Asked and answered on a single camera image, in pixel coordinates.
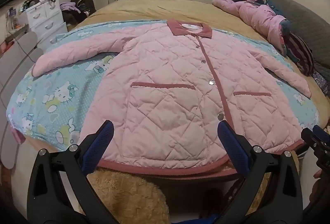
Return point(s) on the white drawer unit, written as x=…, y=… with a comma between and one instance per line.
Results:
x=43, y=20

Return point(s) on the grey quilted headboard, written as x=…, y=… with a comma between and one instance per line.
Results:
x=304, y=20

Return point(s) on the pink quilted jacket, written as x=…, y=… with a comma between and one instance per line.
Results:
x=167, y=85

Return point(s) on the crumpled pink quilted garment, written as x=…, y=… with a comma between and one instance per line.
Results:
x=255, y=18

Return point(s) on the dark striped pillow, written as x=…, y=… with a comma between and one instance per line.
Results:
x=301, y=54

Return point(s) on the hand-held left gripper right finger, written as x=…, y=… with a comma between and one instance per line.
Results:
x=230, y=142

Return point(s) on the dark clothes and bag pile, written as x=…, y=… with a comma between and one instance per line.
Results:
x=83, y=3

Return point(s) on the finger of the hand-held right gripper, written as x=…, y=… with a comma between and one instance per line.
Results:
x=310, y=137

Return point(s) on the dark floral cloth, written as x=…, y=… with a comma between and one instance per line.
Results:
x=321, y=83

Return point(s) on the grey chair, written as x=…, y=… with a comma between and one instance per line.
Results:
x=15, y=64

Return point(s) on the tan bed cover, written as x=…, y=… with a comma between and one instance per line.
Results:
x=159, y=9

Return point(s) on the tan fluffy plush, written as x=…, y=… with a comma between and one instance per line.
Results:
x=123, y=198

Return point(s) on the purple clothes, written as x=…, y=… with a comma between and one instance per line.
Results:
x=68, y=7

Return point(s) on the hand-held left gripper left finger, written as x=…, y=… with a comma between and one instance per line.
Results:
x=102, y=142

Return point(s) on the blue cartoon printed blanket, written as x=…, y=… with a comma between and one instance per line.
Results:
x=56, y=100

